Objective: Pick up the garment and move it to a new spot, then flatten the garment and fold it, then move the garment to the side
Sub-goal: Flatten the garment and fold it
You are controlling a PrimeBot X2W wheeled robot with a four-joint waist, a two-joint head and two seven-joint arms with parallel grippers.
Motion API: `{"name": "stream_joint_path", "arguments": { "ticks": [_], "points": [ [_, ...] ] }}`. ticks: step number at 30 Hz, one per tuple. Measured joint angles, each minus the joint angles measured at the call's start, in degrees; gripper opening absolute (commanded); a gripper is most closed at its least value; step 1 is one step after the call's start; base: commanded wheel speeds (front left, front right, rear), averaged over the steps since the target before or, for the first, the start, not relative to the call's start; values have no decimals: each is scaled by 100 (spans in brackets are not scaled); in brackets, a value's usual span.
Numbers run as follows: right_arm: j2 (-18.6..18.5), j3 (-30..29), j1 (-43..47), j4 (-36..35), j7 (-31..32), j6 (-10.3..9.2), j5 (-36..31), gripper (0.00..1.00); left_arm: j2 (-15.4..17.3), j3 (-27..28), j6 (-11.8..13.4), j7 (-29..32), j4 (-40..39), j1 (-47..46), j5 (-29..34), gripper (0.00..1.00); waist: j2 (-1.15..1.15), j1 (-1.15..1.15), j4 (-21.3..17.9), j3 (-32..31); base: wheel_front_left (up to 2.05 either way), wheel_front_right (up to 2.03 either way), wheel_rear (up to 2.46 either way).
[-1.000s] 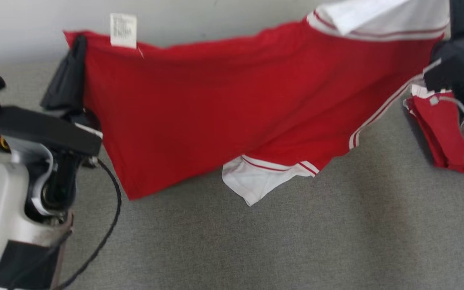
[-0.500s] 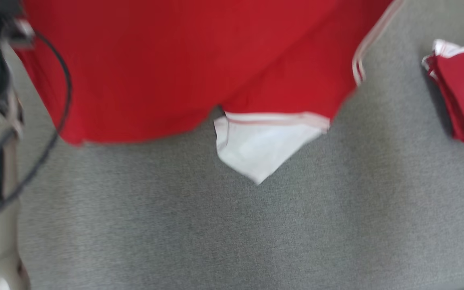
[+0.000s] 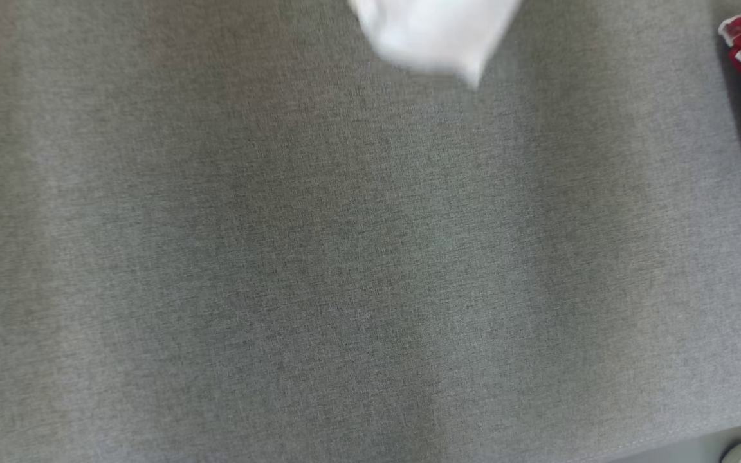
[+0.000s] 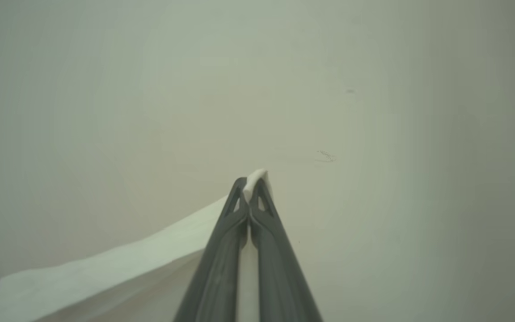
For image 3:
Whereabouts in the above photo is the grey fabric sofa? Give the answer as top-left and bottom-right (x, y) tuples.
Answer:
(0, 0), (741, 463)

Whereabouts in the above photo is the white blurred object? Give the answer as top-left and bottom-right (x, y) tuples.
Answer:
(347, 0), (524, 89)

